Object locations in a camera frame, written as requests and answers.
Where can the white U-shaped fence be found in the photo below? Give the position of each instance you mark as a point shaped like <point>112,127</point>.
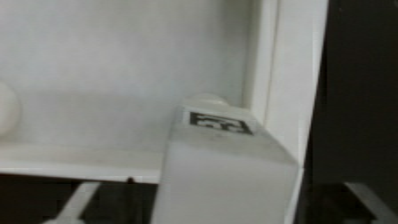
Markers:
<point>295,69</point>

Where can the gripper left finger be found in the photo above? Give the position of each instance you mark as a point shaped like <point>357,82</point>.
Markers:
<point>105,203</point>

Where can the white table leg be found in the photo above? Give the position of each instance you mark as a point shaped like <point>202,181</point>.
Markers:
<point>229,172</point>

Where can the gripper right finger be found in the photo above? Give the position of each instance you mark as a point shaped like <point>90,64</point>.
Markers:
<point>344,204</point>

